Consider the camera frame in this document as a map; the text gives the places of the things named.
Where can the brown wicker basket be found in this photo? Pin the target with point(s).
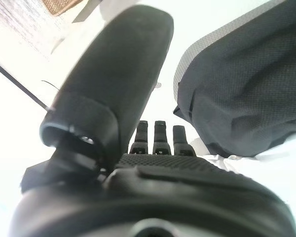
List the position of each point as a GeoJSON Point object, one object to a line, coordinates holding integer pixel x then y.
{"type": "Point", "coordinates": [59, 6]}

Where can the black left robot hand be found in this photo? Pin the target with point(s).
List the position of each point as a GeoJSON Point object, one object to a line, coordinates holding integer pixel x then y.
{"type": "Point", "coordinates": [118, 74]}

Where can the grey patterned rug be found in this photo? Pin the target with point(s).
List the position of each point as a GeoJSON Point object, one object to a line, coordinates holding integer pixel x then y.
{"type": "Point", "coordinates": [14, 19]}

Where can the black sports shirt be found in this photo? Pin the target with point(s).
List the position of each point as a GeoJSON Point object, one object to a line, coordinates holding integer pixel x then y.
{"type": "Point", "coordinates": [249, 86]}

